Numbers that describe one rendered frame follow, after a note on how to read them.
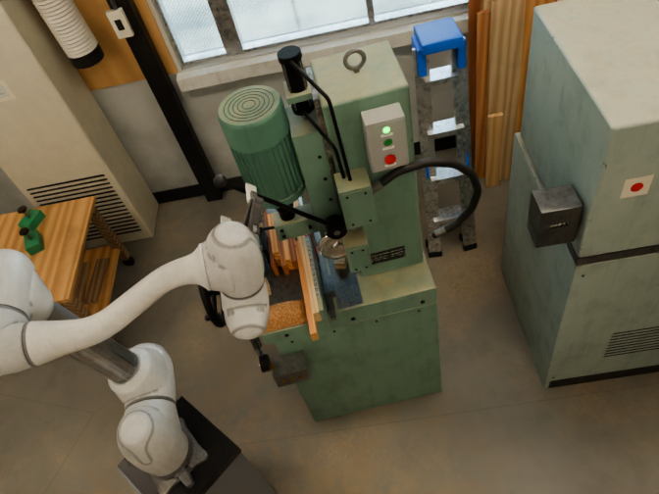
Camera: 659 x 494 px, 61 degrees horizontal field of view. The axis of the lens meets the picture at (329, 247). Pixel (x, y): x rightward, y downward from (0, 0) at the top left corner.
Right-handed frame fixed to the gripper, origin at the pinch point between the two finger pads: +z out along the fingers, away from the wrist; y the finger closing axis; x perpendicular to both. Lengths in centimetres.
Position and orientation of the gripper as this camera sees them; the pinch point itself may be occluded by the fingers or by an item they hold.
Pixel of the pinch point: (237, 204)
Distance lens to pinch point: 152.8
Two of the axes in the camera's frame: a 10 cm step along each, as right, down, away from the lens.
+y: 5.9, -6.0, -5.4
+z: -1.6, -7.4, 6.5
